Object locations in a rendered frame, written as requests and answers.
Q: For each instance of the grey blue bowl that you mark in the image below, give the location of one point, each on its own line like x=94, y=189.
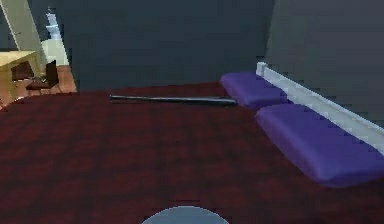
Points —
x=185, y=216

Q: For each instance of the dark red bed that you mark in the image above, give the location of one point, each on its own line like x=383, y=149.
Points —
x=133, y=156

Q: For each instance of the pale open room door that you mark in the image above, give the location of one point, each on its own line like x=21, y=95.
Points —
x=22, y=26

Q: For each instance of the purple pillow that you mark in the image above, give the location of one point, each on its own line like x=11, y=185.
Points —
x=320, y=143
x=250, y=89

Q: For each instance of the pale wooden table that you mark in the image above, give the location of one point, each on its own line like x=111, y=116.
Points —
x=13, y=61

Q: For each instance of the dark brown chair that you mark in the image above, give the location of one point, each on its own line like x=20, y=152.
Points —
x=46, y=80

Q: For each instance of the black baseball bat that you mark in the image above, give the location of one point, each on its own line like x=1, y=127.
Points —
x=173, y=99

